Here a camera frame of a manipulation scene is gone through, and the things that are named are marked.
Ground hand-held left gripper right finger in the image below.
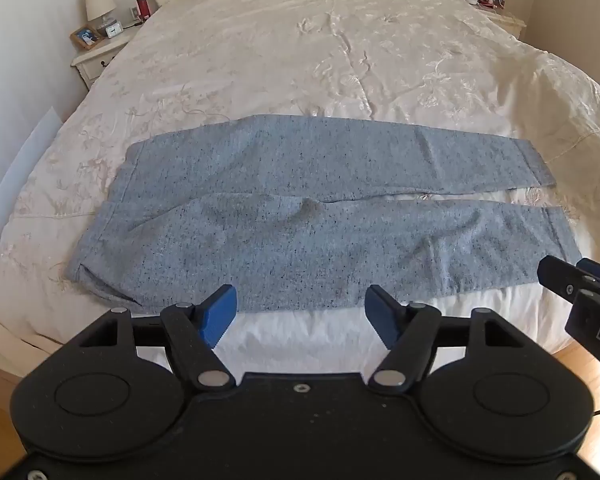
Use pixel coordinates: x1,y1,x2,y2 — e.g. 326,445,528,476
364,284,538,395

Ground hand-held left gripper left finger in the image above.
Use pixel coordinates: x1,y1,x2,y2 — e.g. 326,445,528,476
62,284,238,392

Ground grey pants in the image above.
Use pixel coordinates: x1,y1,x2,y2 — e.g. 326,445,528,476
62,114,583,313

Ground cream bed skirt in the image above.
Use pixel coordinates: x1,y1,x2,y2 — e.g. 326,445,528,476
0,316,66,377

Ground cream nightstand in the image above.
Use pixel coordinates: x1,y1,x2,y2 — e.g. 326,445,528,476
70,25,141,92
485,6,528,38

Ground bed with cream bedspread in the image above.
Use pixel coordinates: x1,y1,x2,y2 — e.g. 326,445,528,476
0,0,600,376

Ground white table lamp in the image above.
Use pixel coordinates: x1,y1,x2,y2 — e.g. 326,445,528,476
84,0,117,31

